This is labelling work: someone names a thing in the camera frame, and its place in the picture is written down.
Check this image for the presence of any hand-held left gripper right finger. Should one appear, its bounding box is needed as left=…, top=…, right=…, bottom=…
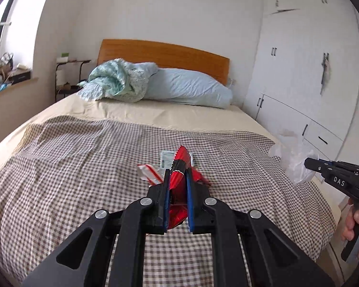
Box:
left=187, top=167, right=336, bottom=287

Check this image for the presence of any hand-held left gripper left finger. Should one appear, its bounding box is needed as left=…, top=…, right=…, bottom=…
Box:
left=22, top=169, right=172, bottom=287

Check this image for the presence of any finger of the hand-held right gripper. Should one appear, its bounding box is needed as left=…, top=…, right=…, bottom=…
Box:
left=304, top=157, right=359, bottom=190

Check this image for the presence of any red snack wrapper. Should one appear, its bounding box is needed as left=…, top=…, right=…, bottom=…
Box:
left=168, top=146, right=211, bottom=231

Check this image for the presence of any white red striped wrapper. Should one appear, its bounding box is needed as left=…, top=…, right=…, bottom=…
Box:
left=137, top=164, right=164, bottom=185

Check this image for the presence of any small white teal packet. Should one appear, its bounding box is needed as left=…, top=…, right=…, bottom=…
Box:
left=161, top=150, right=176, bottom=170

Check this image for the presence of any clear plastic bag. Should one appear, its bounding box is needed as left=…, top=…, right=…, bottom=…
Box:
left=269, top=128, right=320, bottom=186

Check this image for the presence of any beige mattress sheet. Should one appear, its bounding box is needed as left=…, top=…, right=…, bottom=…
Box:
left=0, top=91, right=342, bottom=254

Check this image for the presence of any brown checkered blanket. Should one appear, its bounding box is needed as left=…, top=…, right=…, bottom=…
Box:
left=0, top=116, right=337, bottom=287

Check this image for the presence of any grey hanging cloth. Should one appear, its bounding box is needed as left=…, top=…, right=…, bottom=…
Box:
left=320, top=52, right=331, bottom=94

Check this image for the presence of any light blue pillow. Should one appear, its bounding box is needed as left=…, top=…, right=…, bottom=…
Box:
left=144, top=67, right=233, bottom=110

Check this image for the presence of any crumpled floral quilt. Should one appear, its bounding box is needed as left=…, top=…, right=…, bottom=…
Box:
left=77, top=59, right=160, bottom=102

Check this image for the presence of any white wardrobe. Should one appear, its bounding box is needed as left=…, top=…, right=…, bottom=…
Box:
left=242, top=0, right=359, bottom=168

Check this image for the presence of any black metal nightstand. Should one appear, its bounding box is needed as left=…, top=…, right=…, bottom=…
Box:
left=54, top=52, right=92, bottom=102

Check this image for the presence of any black flat box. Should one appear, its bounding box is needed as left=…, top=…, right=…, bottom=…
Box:
left=7, top=70, right=31, bottom=84

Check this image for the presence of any pile of windowsill clutter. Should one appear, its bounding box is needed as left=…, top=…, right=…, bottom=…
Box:
left=0, top=52, right=32, bottom=96

